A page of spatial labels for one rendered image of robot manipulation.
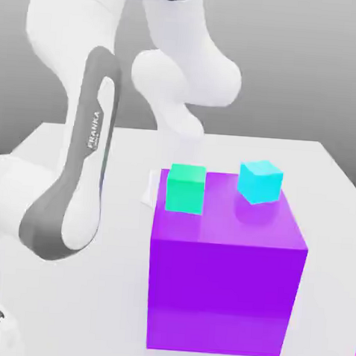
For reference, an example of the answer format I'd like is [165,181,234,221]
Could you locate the large purple box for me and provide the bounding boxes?
[142,166,314,356]

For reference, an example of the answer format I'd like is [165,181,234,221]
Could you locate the small cyan cube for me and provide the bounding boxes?
[235,157,285,207]

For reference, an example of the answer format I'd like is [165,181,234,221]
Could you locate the small green cube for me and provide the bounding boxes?
[163,162,208,216]

